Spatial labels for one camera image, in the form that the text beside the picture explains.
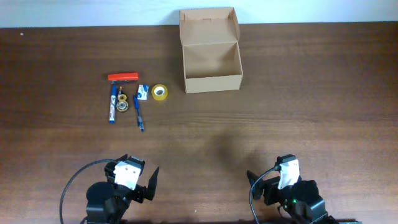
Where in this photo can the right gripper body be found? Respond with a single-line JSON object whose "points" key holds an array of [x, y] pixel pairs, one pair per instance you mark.
{"points": [[269, 191]]}

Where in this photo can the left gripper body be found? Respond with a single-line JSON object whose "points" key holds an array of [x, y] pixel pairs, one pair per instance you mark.
{"points": [[138, 193]]}

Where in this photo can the yellow black correction tape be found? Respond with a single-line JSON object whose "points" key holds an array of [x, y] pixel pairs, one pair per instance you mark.
{"points": [[122, 104]]}

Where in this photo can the red stapler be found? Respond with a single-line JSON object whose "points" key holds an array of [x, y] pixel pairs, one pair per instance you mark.
{"points": [[123, 77]]}

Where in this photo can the brown cardboard box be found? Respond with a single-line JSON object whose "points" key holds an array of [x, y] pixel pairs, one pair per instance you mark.
{"points": [[210, 48]]}

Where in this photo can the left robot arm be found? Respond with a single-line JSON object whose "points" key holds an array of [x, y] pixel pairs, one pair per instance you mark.
{"points": [[108, 201]]}

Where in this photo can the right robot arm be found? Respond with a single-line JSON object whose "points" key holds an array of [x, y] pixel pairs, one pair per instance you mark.
{"points": [[304, 203]]}

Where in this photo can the blue ballpoint pen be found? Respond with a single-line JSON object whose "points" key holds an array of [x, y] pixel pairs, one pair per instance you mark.
{"points": [[139, 117]]}

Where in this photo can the blue white marker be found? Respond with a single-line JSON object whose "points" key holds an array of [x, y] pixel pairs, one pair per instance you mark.
{"points": [[112, 107]]}

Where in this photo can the yellow tape roll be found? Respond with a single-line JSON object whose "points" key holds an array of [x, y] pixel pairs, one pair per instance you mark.
{"points": [[159, 92]]}

